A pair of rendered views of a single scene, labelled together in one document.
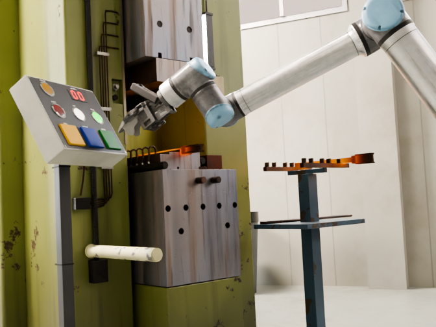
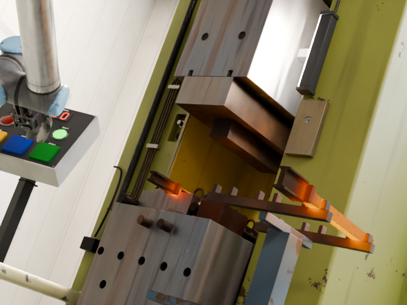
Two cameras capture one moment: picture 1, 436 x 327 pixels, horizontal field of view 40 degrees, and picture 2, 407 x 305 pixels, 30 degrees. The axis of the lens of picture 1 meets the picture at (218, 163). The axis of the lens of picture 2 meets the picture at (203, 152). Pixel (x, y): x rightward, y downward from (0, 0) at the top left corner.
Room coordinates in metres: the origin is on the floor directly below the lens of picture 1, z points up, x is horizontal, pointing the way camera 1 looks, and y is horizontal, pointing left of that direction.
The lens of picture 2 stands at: (2.22, -2.03, 0.57)
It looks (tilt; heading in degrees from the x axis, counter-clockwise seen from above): 14 degrees up; 84
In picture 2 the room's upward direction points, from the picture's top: 19 degrees clockwise
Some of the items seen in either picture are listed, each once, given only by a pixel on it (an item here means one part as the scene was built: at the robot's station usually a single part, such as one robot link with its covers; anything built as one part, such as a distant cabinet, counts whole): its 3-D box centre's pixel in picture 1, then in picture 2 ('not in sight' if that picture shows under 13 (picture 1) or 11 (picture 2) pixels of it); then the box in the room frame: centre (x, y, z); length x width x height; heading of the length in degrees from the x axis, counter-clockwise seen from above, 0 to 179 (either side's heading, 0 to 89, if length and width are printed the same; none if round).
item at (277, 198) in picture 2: (306, 162); (292, 213); (2.63, -0.39, 0.93); 0.23 x 0.06 x 0.02; 42
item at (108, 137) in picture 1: (109, 140); (44, 153); (2.00, 0.36, 1.01); 0.07 x 0.05 x 0.07; 156
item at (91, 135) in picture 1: (91, 138); (17, 146); (1.91, 0.41, 1.01); 0.07 x 0.05 x 0.07; 156
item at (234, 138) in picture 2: (148, 100); (247, 147); (2.59, 0.29, 1.24); 0.30 x 0.07 x 0.06; 41
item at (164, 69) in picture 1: (148, 81); (241, 120); (2.55, 0.29, 1.32); 0.42 x 0.20 x 0.10; 41
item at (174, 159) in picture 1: (151, 163); (206, 224); (2.55, 0.29, 0.96); 0.42 x 0.20 x 0.09; 41
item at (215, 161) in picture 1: (205, 163); (221, 219); (2.55, 0.05, 0.95); 0.12 x 0.09 x 0.07; 41
